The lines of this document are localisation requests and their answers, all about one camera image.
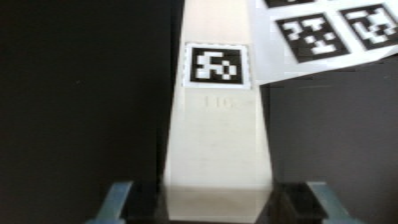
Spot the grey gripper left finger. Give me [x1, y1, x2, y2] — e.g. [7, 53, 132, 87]
[85, 181, 133, 224]

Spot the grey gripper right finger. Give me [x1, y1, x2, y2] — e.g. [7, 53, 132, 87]
[308, 182, 366, 224]

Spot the white desk leg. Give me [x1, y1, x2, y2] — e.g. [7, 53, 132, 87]
[164, 0, 274, 224]

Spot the white sheet with markers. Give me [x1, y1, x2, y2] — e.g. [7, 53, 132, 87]
[249, 0, 398, 84]

